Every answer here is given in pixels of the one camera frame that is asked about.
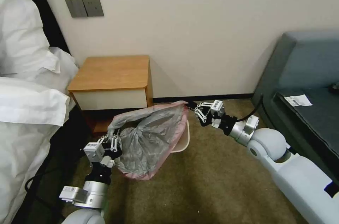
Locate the black bed base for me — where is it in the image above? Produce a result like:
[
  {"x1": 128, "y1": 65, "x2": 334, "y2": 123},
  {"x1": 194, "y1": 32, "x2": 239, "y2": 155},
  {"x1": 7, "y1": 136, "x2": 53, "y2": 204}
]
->
[{"x1": 26, "y1": 106, "x2": 94, "y2": 224}]

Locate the beige trash can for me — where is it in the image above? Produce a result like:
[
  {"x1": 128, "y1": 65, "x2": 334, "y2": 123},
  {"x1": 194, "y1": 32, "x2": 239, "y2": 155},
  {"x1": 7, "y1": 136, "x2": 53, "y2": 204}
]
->
[{"x1": 169, "y1": 120, "x2": 191, "y2": 154}]

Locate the dark baseboard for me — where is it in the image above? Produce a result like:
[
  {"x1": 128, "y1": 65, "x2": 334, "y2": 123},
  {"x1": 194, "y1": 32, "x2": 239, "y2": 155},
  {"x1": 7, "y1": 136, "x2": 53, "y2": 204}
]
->
[{"x1": 153, "y1": 92, "x2": 255, "y2": 104}]

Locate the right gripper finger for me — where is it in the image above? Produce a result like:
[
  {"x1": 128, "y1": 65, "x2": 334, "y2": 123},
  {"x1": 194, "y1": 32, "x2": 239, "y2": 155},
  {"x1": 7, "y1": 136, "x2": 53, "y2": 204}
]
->
[
  {"x1": 186, "y1": 101, "x2": 213, "y2": 111},
  {"x1": 188, "y1": 107, "x2": 210, "y2": 126}
]

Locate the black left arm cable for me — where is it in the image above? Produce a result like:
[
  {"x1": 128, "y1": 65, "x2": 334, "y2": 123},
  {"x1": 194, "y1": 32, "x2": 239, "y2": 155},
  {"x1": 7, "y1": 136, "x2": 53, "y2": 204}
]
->
[{"x1": 24, "y1": 171, "x2": 64, "y2": 217}]

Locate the grey wall switch panel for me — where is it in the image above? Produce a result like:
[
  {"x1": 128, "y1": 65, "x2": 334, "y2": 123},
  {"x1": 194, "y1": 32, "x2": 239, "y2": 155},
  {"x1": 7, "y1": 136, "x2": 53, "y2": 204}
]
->
[{"x1": 65, "y1": 0, "x2": 87, "y2": 18}]

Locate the white paper label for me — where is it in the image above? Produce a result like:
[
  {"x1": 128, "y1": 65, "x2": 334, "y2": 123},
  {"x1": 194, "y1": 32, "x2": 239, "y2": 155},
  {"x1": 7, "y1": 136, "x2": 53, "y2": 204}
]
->
[{"x1": 284, "y1": 94, "x2": 314, "y2": 107}]

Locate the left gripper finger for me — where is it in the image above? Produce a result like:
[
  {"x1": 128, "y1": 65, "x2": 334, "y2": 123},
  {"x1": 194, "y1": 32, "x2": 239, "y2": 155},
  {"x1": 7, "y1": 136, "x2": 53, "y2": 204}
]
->
[
  {"x1": 99, "y1": 134, "x2": 112, "y2": 152},
  {"x1": 111, "y1": 128, "x2": 123, "y2": 153}
]

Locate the grey blue sofa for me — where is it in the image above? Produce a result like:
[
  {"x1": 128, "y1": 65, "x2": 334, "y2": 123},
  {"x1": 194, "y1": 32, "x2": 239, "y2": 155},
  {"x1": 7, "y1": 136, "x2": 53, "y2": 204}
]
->
[{"x1": 251, "y1": 31, "x2": 339, "y2": 183}]

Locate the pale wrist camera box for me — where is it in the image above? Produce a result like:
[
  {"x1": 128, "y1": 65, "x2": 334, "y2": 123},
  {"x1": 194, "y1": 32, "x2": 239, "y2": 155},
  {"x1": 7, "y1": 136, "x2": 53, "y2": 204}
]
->
[
  {"x1": 210, "y1": 99, "x2": 226, "y2": 116},
  {"x1": 83, "y1": 142, "x2": 106, "y2": 163}
]

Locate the grey wall socket panel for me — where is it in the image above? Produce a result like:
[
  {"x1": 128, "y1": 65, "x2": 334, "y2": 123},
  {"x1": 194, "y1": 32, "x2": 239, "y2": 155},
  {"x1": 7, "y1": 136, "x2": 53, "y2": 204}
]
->
[{"x1": 82, "y1": 0, "x2": 105, "y2": 18}]

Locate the translucent grey pink garbage bag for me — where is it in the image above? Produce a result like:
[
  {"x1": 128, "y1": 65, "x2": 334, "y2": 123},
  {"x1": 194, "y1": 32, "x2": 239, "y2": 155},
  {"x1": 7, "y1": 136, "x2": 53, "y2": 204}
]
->
[{"x1": 107, "y1": 100, "x2": 190, "y2": 181}]

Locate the wooden nightstand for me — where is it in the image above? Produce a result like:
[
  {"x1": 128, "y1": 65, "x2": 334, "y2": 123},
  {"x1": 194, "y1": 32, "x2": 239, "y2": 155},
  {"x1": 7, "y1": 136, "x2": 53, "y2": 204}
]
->
[{"x1": 67, "y1": 55, "x2": 154, "y2": 137}]

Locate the white duvet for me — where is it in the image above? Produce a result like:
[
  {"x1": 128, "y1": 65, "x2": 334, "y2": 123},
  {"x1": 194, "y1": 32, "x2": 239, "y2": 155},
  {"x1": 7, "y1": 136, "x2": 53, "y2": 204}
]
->
[{"x1": 0, "y1": 75, "x2": 78, "y2": 224}]

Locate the black headboard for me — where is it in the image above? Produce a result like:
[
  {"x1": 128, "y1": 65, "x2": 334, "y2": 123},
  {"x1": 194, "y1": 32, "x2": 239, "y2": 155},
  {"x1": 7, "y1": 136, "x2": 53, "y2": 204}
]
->
[{"x1": 31, "y1": 0, "x2": 71, "y2": 56}]

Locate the white pillow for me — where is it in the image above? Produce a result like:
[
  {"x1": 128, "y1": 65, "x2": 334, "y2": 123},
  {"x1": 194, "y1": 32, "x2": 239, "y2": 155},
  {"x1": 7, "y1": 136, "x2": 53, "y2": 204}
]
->
[
  {"x1": 0, "y1": 0, "x2": 52, "y2": 75},
  {"x1": 37, "y1": 46, "x2": 81, "y2": 95}
]

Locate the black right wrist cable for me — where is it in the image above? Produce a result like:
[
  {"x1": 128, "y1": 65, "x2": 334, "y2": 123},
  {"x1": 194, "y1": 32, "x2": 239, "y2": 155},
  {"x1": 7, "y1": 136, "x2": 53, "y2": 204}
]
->
[{"x1": 236, "y1": 93, "x2": 266, "y2": 123}]

